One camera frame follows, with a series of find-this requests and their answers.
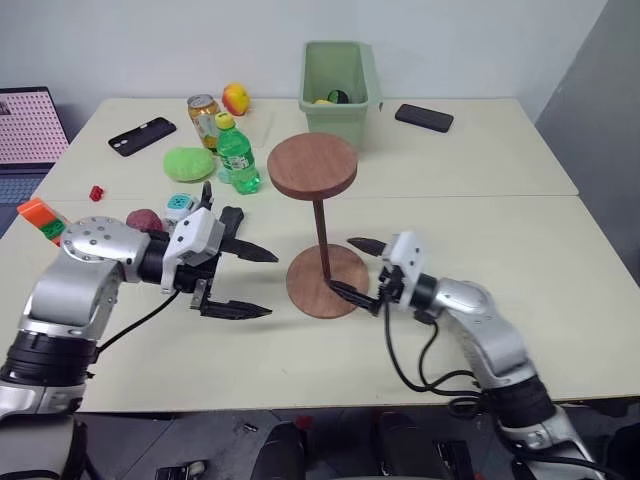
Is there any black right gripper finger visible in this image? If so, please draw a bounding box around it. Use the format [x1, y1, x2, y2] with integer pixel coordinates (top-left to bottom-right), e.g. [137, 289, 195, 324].
[328, 279, 380, 317]
[346, 237, 390, 257]

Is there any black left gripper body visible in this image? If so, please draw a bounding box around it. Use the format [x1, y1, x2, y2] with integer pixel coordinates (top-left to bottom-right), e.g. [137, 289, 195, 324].
[172, 253, 222, 317]

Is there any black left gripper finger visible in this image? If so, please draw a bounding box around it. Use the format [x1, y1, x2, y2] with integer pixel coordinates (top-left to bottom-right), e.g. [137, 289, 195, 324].
[199, 298, 274, 322]
[218, 237, 280, 264]

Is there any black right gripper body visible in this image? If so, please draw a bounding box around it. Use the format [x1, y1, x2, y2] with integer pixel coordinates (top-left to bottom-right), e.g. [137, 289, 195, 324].
[373, 255, 406, 317]

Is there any wooden pole with round disc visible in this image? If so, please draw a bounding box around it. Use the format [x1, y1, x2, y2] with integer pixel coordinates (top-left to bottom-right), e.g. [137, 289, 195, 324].
[266, 132, 359, 287]

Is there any round wooden base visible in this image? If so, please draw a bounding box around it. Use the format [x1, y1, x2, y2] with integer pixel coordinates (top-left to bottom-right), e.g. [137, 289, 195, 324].
[286, 244, 371, 320]

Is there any dark red round toy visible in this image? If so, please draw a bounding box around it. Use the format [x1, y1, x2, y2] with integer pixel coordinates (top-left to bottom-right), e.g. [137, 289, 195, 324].
[125, 208, 164, 234]

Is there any green round sponge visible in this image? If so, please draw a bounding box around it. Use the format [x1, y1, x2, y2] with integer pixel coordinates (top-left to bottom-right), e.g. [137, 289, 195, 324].
[162, 145, 216, 183]

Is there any white teal cube power adapter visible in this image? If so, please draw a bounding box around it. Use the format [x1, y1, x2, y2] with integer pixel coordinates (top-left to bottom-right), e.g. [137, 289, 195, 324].
[163, 193, 199, 227]

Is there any green plastic soda bottle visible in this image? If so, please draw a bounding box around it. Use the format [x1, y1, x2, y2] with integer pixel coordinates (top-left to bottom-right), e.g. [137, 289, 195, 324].
[214, 112, 263, 197]

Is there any light green plastic bin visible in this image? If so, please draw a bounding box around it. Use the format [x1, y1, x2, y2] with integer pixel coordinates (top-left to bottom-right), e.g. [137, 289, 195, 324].
[298, 40, 384, 152]

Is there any yellow drink can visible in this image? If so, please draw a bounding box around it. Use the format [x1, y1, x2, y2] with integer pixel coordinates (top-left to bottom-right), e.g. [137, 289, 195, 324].
[187, 93, 223, 152]

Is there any dark rounded shape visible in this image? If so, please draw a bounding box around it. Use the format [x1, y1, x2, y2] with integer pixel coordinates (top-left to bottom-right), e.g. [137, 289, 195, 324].
[258, 419, 307, 480]

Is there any yellow red toy apple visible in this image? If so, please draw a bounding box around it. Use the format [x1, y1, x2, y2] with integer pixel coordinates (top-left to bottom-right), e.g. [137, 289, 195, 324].
[221, 82, 252, 118]

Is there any small green block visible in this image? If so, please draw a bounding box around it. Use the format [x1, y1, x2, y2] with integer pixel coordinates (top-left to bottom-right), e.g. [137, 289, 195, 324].
[42, 217, 69, 241]

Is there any orange block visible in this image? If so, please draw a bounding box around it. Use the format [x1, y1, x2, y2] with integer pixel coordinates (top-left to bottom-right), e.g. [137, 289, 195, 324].
[16, 196, 67, 247]

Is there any laptop with pink screen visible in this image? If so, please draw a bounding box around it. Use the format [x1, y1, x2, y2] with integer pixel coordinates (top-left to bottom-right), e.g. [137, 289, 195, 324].
[0, 86, 72, 239]

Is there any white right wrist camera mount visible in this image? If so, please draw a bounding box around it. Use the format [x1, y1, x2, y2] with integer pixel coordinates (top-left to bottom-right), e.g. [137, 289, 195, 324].
[381, 230, 430, 306]

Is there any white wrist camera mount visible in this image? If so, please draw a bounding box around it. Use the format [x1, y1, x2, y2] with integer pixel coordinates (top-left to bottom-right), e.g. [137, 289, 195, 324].
[160, 206, 227, 295]
[381, 230, 430, 306]

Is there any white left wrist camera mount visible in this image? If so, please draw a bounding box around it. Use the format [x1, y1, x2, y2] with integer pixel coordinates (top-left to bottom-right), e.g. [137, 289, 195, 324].
[160, 206, 227, 295]

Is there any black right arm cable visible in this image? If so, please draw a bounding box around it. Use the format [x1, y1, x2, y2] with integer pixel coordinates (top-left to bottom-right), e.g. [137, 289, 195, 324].
[382, 298, 489, 417]

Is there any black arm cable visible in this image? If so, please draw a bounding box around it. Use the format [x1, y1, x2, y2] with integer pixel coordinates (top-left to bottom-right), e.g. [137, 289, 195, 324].
[382, 298, 489, 417]
[92, 288, 182, 357]

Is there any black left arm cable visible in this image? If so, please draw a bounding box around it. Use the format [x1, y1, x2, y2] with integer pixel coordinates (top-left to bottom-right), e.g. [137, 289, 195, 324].
[92, 288, 182, 357]

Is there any black smartphone with camera holes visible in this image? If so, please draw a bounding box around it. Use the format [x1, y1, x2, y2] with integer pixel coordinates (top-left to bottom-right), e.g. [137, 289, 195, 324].
[107, 116, 178, 159]

